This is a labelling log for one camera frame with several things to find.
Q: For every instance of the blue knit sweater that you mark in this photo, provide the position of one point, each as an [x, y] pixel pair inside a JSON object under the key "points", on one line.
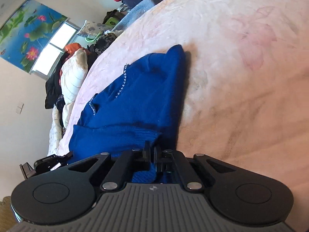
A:
{"points": [[144, 96]]}

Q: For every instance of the pink blanket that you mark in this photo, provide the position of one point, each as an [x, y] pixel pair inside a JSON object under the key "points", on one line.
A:
{"points": [[241, 77]]}

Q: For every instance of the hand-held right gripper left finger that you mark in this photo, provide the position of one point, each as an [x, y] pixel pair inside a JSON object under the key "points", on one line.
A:
{"points": [[147, 159]]}

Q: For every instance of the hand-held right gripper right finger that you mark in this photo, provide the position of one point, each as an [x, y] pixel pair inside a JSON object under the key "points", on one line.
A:
{"points": [[160, 160]]}

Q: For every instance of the black jacket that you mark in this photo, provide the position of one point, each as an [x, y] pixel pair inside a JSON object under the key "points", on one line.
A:
{"points": [[52, 89]]}

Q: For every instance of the orange garment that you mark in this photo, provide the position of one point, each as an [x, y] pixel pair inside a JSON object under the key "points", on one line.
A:
{"points": [[73, 48]]}

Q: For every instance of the dark speckled garment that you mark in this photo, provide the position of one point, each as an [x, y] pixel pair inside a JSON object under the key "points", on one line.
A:
{"points": [[60, 102]]}

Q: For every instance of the white quilted jacket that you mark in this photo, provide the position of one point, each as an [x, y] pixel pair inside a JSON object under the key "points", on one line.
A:
{"points": [[72, 82]]}

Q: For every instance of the green plastic item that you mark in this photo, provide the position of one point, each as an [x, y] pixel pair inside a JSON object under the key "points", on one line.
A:
{"points": [[111, 21]]}

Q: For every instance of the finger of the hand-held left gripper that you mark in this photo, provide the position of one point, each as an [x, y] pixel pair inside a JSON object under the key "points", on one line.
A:
{"points": [[67, 157]]}

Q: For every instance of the white wall switch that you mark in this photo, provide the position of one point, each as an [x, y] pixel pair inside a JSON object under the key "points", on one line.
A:
{"points": [[19, 108]]}

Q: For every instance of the light blue towel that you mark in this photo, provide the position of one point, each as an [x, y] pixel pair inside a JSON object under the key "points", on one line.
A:
{"points": [[142, 7]]}

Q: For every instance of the leopard print garment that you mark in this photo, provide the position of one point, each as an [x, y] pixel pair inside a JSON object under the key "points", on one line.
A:
{"points": [[103, 42]]}

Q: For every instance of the floral pillow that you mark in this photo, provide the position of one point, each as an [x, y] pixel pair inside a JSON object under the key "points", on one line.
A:
{"points": [[90, 28]]}

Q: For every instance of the lotus print roller blind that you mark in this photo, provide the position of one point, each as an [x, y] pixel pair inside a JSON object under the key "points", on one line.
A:
{"points": [[26, 33]]}

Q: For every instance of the white floral quilt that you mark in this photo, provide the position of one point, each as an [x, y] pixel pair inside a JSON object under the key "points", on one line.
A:
{"points": [[55, 130]]}

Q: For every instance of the window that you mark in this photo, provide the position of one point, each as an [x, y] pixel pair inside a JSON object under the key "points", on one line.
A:
{"points": [[54, 50]]}

